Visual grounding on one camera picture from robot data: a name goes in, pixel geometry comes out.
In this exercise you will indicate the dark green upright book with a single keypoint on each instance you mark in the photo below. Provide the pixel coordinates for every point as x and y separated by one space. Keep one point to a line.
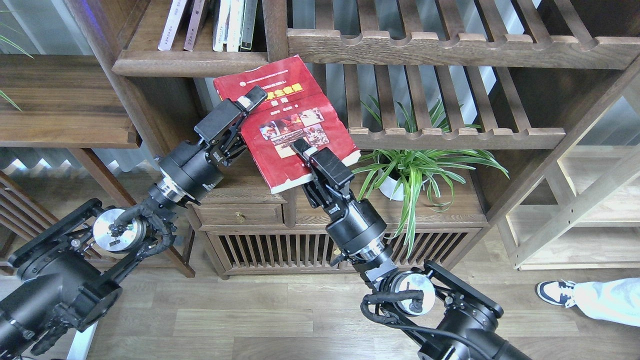
250 11

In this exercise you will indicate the white floor stand leg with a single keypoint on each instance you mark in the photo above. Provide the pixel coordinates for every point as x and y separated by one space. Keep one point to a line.
82 341

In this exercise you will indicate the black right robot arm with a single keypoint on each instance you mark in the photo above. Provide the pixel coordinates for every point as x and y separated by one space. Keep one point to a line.
445 316

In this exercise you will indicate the light wooden shelf frame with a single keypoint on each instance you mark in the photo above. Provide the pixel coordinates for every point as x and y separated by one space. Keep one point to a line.
594 221

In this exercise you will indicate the blue white sneaker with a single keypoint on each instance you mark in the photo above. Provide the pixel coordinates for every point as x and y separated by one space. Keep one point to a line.
559 293

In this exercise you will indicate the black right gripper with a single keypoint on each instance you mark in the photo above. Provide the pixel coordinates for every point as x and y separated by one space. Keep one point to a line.
355 225

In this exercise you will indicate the green leaf at left edge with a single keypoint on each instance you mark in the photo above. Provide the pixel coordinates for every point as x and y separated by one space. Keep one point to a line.
10 59

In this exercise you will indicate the white upright book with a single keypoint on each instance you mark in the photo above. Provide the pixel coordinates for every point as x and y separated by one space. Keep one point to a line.
235 25
221 17

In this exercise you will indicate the red paperback book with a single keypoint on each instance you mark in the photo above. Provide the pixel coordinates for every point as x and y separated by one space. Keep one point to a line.
295 107

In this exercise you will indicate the brass drawer knob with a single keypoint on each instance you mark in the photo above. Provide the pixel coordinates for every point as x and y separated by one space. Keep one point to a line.
240 217

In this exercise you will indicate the green spider plant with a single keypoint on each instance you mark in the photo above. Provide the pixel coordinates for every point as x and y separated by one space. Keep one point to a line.
416 171

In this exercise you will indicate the white plant pot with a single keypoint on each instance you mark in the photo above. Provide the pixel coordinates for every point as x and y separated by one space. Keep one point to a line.
392 192

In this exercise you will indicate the white upright book left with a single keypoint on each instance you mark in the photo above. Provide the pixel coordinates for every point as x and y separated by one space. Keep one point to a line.
221 17

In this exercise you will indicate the white upright book middle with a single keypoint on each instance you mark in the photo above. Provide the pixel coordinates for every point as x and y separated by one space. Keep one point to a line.
235 25

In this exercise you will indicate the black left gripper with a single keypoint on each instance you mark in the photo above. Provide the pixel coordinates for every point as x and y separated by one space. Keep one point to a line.
191 170

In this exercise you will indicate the white lavender paperback book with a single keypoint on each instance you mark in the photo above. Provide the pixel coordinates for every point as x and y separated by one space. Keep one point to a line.
172 24

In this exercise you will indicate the maroon book Chinese characters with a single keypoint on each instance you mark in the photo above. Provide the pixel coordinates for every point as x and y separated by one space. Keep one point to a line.
197 17

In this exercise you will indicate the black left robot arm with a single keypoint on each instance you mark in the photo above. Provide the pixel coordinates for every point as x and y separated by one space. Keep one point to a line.
71 273

